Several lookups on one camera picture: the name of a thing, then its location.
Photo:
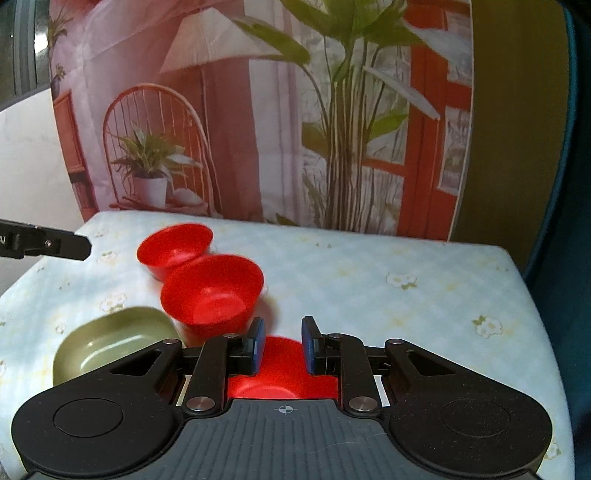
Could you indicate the green square plate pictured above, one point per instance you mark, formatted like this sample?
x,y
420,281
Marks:
x,y
106,337

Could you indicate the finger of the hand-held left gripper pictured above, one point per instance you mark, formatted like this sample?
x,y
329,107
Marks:
x,y
55,244

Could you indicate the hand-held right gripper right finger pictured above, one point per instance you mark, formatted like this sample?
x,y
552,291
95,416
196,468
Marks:
x,y
308,346

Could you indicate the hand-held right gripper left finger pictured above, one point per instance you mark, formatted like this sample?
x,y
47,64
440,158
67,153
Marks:
x,y
257,346

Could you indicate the printed backdrop cloth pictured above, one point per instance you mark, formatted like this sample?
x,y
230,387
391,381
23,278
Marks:
x,y
277,138

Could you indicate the dark window frame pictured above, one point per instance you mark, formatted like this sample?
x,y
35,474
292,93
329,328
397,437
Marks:
x,y
23,46

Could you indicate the teal curtain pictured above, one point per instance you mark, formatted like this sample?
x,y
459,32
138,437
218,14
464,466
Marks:
x,y
577,184

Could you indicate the floral tablecloth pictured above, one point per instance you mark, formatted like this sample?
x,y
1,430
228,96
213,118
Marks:
x,y
392,277

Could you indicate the red plastic bowl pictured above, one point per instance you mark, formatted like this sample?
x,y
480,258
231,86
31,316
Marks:
x,y
281,369
171,244
207,300

